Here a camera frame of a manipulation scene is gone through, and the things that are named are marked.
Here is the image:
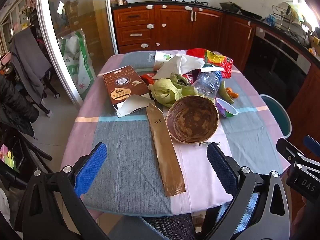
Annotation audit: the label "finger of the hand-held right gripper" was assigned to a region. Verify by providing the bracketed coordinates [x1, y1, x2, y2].
[276, 138, 304, 167]
[303, 135, 320, 157]

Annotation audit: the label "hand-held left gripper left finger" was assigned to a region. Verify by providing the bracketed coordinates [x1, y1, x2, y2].
[15, 142, 115, 240]

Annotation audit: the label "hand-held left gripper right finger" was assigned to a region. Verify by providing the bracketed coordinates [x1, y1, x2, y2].
[206, 142, 293, 240]

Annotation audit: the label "teal plastic bin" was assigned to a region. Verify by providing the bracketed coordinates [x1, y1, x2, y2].
[260, 94, 292, 139]

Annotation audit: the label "brown paper cutlery sleeve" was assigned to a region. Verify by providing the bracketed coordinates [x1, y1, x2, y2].
[146, 102, 187, 197]

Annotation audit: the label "clear plastic bottle blue label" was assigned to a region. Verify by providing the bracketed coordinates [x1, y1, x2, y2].
[192, 70, 223, 103]

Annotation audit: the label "brown torn carton box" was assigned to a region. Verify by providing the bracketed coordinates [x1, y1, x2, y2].
[103, 65, 151, 118]

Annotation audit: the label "red orange snack packet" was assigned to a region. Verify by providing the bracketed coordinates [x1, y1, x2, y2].
[140, 73, 157, 85]

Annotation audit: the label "purple yogurt cup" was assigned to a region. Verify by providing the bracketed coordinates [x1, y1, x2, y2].
[215, 97, 238, 118]

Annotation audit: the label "light blue clothing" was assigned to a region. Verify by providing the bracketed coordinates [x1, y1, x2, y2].
[107, 192, 260, 240]

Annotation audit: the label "grey woven chair seat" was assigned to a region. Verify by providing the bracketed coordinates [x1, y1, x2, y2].
[144, 214, 197, 240]

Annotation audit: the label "black built-in oven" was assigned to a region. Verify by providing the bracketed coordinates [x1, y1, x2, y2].
[244, 26, 312, 110]

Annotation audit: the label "black office chair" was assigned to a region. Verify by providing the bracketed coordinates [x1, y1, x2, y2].
[37, 70, 60, 118]

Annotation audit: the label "green corn husks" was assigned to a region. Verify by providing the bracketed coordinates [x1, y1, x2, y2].
[148, 72, 200, 108]

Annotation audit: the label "crushed red can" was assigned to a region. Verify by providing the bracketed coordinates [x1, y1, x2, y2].
[179, 73, 195, 87]

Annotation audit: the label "black jacket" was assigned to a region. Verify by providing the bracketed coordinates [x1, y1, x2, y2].
[0, 75, 39, 138]

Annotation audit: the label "white green rice bag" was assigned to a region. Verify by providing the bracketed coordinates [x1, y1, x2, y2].
[57, 31, 97, 102]

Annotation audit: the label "yellow toy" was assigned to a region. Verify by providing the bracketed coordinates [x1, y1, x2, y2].
[309, 30, 320, 55]

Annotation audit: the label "red foil snack bag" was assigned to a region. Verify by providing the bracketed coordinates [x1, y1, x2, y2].
[186, 48, 233, 79]

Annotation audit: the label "crumpled white tissue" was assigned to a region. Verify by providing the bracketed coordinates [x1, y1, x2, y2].
[152, 54, 205, 80]

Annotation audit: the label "white paper cup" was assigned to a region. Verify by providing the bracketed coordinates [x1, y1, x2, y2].
[153, 50, 182, 72]

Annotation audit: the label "chair with grey jacket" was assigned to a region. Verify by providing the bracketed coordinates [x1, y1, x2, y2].
[10, 27, 52, 105]

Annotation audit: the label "wooden kitchen cabinets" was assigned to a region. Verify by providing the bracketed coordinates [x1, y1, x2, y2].
[111, 2, 320, 205]

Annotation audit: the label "dark wok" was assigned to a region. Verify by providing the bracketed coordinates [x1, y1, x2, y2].
[219, 2, 242, 13]

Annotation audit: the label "glass sliding door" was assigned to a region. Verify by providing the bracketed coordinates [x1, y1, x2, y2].
[36, 0, 118, 110]

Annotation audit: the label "gas hob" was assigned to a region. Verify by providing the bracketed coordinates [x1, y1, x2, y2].
[157, 0, 209, 5]

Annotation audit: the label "wire dish rack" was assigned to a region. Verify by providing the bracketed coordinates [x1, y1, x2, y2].
[271, 1, 315, 47]

